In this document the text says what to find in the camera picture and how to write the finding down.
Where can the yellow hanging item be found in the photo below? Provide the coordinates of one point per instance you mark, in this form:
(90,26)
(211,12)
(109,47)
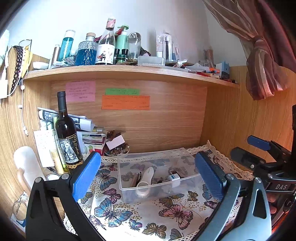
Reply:
(27,61)

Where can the dark green ink bottle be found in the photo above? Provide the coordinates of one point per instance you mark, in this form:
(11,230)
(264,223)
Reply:
(121,55)

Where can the clear plastic storage box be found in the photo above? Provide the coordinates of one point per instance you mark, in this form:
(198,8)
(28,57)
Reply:
(161,160)

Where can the clear brush case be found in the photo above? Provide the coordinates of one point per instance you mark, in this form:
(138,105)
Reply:
(151,61)

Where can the white wall adapter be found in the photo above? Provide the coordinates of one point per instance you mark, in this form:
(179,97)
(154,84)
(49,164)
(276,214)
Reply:
(3,89)

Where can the pile of pens and markers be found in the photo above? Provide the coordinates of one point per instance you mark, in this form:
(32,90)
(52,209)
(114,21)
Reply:
(201,69)

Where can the bowl of pebbles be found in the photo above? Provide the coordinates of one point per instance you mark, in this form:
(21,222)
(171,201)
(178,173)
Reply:
(118,151)

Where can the white flat case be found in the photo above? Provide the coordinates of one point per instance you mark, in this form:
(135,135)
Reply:
(41,65)

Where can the yellow tube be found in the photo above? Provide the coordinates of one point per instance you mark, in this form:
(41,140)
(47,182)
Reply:
(56,162)

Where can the white tumbler bottle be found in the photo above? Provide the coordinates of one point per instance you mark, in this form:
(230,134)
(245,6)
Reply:
(27,164)

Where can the brown striped curtain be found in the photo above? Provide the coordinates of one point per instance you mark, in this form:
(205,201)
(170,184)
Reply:
(261,51)

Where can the pink sticky note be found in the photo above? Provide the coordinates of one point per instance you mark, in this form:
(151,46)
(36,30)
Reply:
(80,91)

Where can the blue pencil sharpener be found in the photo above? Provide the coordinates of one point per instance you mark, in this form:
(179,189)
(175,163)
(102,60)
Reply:
(224,69)

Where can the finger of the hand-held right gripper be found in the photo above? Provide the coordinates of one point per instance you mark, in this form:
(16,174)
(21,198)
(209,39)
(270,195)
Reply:
(259,142)
(242,156)

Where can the person's right hand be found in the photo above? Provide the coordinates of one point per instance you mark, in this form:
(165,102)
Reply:
(272,200)

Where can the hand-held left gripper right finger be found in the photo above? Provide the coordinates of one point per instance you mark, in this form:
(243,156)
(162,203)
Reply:
(208,176)

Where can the wooden shelf board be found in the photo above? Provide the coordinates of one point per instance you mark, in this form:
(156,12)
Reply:
(127,73)

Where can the green pump bottle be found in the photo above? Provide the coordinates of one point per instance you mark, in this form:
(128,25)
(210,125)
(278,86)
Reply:
(121,41)

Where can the white fluffy item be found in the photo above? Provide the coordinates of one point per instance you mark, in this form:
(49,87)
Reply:
(3,48)

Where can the glass bottle with silver cap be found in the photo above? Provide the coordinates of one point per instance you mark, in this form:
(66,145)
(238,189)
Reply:
(134,46)

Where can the stack of books and magazines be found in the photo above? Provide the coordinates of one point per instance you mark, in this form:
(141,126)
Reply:
(90,136)

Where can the butterfly print tablecloth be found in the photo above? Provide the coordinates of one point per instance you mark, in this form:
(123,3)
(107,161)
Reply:
(120,208)

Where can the slim silver bottle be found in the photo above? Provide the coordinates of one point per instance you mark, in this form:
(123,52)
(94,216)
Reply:
(56,54)

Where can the orange paper note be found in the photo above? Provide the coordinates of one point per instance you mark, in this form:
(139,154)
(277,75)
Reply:
(126,102)

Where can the clear bottle with cartoon label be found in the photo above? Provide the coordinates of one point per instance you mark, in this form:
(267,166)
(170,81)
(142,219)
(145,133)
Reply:
(106,52)

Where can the teal plastic bottle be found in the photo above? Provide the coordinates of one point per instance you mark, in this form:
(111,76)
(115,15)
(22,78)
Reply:
(66,47)

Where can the white pink lint remover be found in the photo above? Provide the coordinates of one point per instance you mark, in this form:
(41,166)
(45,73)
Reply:
(148,176)

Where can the white charger plug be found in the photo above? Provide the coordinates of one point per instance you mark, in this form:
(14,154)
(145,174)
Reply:
(173,180)

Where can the silver metal stick tool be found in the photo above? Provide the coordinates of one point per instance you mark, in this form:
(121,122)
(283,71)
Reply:
(135,179)

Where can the handwritten white paper sheet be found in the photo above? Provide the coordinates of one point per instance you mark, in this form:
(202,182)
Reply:
(44,148)

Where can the round metal tin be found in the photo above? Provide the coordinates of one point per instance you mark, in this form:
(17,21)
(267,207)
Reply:
(52,177)

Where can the glass jar with sticks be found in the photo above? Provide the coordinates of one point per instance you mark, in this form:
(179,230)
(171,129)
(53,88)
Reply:
(207,58)

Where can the white blank card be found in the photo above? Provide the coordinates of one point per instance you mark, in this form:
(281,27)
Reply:
(115,142)

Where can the blue white card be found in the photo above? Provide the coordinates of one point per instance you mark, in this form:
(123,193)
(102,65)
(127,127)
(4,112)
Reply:
(17,222)

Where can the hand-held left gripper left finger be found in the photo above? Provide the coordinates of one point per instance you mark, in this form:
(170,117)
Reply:
(84,178)

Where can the blue liquid glass bottle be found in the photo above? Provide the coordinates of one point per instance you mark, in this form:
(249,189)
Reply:
(86,54)

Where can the dark wine bottle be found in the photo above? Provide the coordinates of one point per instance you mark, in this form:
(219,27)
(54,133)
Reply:
(67,136)

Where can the green paper note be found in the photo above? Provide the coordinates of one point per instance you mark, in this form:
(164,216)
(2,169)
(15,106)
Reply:
(122,91)

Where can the toothbrush blister package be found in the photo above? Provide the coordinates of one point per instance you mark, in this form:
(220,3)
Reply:
(166,46)

